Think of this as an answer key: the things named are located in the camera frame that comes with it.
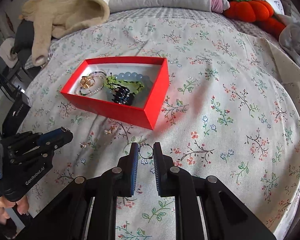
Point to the floral bed sheet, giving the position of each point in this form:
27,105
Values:
232,110

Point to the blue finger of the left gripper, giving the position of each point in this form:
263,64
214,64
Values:
55,144
61,134

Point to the red Ace cardboard box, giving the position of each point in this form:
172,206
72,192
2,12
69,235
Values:
130,89

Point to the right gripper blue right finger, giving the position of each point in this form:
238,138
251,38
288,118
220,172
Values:
204,207

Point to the black box at bedside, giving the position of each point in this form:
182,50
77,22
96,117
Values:
15,116

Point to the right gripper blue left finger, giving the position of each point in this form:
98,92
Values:
86,208

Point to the black hair claw clip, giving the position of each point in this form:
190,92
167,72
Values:
122,95

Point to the dark chair with clothes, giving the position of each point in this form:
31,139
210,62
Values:
15,57

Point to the orange pumpkin plush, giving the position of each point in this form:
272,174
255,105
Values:
258,12

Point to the small gold flower earring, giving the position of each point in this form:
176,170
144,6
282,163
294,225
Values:
83,145

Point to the crumpled grey white clothes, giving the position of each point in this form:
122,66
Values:
289,39

